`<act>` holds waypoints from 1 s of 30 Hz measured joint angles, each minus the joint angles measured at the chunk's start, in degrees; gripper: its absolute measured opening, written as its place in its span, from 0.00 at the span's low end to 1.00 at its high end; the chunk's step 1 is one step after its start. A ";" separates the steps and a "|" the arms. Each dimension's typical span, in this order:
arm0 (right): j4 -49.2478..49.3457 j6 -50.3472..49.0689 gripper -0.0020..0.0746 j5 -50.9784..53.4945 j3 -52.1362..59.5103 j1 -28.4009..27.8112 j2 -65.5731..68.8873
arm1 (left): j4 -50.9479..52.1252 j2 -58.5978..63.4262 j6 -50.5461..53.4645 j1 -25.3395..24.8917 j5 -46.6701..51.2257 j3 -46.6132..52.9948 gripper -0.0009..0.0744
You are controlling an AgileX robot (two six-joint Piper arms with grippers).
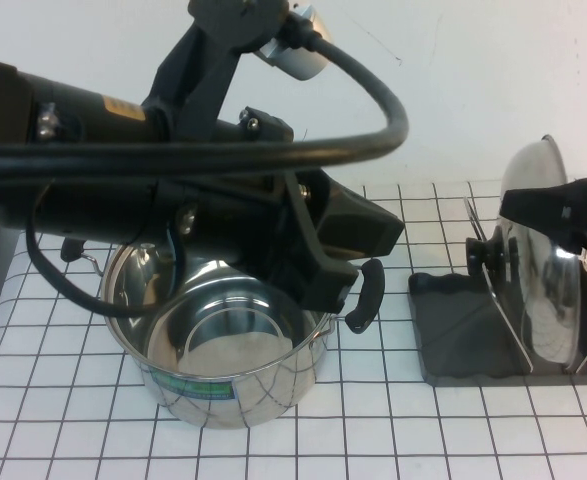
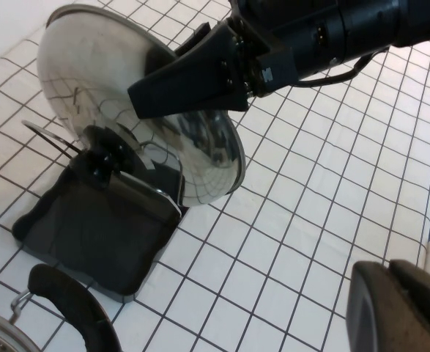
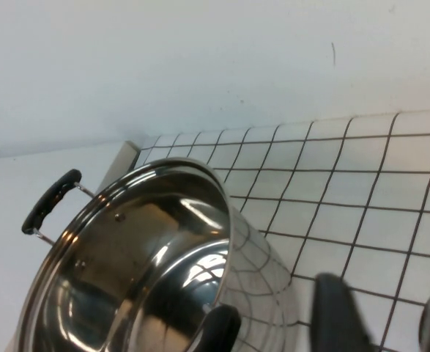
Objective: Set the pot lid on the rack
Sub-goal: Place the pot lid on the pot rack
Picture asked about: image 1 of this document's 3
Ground white black grid tablecloth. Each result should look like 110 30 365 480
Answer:
0 172 587 480

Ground thin black cable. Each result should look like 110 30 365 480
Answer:
25 219 184 319

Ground stainless steel lid black knob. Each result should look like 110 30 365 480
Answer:
467 133 587 376

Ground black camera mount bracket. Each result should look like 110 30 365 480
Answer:
142 0 294 146

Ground stainless steel pot black handles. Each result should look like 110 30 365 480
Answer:
60 237 387 431

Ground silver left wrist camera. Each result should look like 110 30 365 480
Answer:
252 0 335 82

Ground grey tray wire lid rack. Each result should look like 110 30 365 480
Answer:
407 194 587 389

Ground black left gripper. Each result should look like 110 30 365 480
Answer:
142 105 407 316

